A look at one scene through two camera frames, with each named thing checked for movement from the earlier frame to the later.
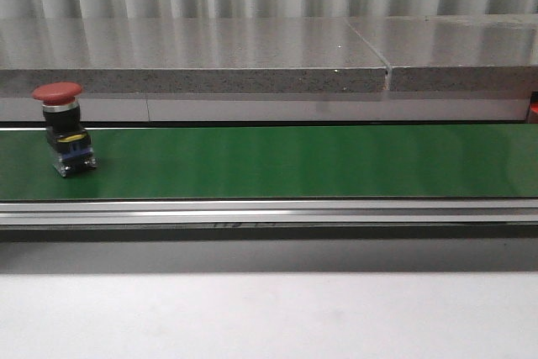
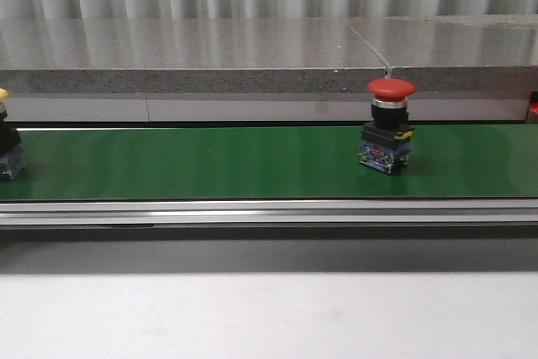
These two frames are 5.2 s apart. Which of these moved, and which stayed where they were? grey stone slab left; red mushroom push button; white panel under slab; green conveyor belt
Moved: red mushroom push button
Stayed: white panel under slab; grey stone slab left; green conveyor belt
